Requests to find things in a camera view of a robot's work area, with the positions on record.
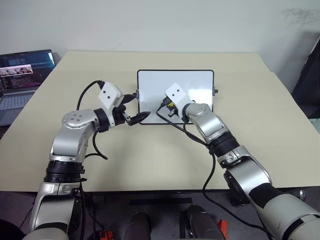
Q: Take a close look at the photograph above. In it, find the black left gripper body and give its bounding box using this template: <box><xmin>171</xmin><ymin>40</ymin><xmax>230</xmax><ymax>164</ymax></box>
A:
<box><xmin>111</xmin><ymin>93</ymin><xmax>129</xmax><ymax>126</ymax></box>

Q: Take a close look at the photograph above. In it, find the black framed whiteboard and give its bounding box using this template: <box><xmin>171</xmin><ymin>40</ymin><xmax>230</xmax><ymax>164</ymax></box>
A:
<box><xmin>133</xmin><ymin>69</ymin><xmax>219</xmax><ymax>126</ymax></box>

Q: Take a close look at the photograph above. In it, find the small dark rounded shape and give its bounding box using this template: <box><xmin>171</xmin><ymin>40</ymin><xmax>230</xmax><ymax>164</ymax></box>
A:
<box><xmin>123</xmin><ymin>211</ymin><xmax>152</xmax><ymax>240</ymax></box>

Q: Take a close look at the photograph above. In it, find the open grey laptop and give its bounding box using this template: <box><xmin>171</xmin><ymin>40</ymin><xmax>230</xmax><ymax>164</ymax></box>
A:
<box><xmin>0</xmin><ymin>49</ymin><xmax>56</xmax><ymax>127</ymax></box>

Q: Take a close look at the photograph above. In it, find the large dark rounded shape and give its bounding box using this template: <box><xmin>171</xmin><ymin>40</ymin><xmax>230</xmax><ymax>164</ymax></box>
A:
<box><xmin>179</xmin><ymin>204</ymin><xmax>224</xmax><ymax>240</ymax></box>

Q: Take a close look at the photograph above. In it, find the orange plastic part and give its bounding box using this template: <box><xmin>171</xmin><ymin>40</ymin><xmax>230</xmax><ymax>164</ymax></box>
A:
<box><xmin>216</xmin><ymin>219</ymin><xmax>230</xmax><ymax>239</ymax></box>
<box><xmin>98</xmin><ymin>229</ymin><xmax>114</xmax><ymax>240</ymax></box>

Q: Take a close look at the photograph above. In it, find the black chair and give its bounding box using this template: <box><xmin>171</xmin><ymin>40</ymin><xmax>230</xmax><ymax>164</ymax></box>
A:
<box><xmin>291</xmin><ymin>30</ymin><xmax>320</xmax><ymax>119</ymax></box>

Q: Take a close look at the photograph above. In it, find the black round object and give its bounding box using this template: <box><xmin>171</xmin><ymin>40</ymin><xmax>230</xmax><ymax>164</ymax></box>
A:
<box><xmin>0</xmin><ymin>219</ymin><xmax>24</xmax><ymax>240</ymax></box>

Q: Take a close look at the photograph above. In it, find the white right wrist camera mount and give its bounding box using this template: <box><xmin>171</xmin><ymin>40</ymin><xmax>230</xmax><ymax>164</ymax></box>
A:
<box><xmin>165</xmin><ymin>82</ymin><xmax>194</xmax><ymax>111</ymax></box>

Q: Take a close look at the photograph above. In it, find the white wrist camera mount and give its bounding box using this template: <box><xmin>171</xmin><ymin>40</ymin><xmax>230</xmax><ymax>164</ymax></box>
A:
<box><xmin>165</xmin><ymin>82</ymin><xmax>194</xmax><ymax>111</ymax></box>
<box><xmin>98</xmin><ymin>81</ymin><xmax>124</xmax><ymax>111</ymax></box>

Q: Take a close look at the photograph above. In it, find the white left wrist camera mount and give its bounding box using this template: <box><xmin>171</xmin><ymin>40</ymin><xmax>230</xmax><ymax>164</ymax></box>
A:
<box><xmin>98</xmin><ymin>81</ymin><xmax>124</xmax><ymax>111</ymax></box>

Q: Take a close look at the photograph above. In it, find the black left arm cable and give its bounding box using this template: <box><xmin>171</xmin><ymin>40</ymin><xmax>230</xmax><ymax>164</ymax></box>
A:
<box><xmin>76</xmin><ymin>79</ymin><xmax>109</xmax><ymax>240</ymax></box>

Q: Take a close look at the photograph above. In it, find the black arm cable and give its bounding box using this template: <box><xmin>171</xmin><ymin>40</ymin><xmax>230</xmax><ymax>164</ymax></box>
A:
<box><xmin>76</xmin><ymin>79</ymin><xmax>109</xmax><ymax>240</ymax></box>
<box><xmin>156</xmin><ymin>98</ymin><xmax>273</xmax><ymax>238</ymax></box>

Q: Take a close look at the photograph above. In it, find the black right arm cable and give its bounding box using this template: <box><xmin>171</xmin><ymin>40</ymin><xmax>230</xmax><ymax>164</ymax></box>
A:
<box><xmin>156</xmin><ymin>98</ymin><xmax>273</xmax><ymax>238</ymax></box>

